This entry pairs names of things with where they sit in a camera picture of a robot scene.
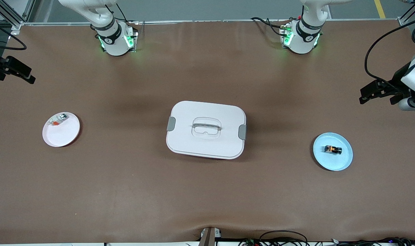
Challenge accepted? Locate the pale pink round plate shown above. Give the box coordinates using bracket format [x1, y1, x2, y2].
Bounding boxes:
[42, 112, 81, 148]

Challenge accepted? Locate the light blue round plate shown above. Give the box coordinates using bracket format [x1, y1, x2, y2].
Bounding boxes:
[313, 132, 354, 172]

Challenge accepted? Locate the white lidded storage box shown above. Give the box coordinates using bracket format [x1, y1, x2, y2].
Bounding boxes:
[166, 100, 247, 160]

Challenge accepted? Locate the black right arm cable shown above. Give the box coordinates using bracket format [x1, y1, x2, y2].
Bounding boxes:
[0, 19, 27, 51]

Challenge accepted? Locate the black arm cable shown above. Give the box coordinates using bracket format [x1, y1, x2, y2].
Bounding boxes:
[364, 16, 415, 91]
[0, 19, 27, 51]

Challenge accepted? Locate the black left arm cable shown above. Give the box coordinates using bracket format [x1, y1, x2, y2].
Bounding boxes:
[364, 16, 415, 91]

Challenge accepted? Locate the aluminium frame profile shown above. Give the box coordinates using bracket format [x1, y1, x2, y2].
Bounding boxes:
[0, 0, 35, 35]
[397, 0, 415, 27]

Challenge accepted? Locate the black right base cable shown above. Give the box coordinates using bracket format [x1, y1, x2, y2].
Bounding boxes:
[115, 3, 140, 24]

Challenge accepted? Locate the black base cable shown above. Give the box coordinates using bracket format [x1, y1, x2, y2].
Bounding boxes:
[115, 3, 140, 24]
[251, 17, 284, 36]

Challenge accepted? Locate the black left base cable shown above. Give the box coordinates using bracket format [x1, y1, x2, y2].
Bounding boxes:
[251, 17, 284, 36]

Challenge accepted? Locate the black flat cable bundle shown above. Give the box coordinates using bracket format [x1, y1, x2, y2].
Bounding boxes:
[330, 237, 415, 246]

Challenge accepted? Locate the clear box lid handle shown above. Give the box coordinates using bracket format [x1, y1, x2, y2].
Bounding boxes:
[192, 117, 222, 139]

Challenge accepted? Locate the black looped cable bundle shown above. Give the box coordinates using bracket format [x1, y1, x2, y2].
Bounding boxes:
[240, 231, 309, 246]

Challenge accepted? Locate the brown camera mount bracket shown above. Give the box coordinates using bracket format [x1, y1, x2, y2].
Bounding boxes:
[199, 227, 221, 246]

